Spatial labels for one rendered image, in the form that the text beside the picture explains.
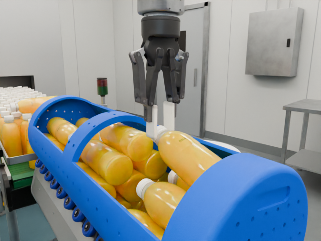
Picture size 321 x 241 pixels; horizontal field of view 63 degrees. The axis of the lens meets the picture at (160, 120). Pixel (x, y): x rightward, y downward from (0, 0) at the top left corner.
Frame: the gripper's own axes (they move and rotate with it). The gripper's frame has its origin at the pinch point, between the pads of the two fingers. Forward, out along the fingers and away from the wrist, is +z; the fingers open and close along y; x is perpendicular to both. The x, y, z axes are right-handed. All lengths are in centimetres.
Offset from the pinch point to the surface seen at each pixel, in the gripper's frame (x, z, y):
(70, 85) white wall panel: 505, 50, 146
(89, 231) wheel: 11.9, 28.4, -12.6
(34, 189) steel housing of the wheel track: 65, 40, -15
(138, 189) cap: -3.9, 11.5, -8.1
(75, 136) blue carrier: 18.4, 6.1, -11.9
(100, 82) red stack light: 102, 3, 33
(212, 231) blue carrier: -25.6, 5.8, -11.9
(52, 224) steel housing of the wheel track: 38, 40, -15
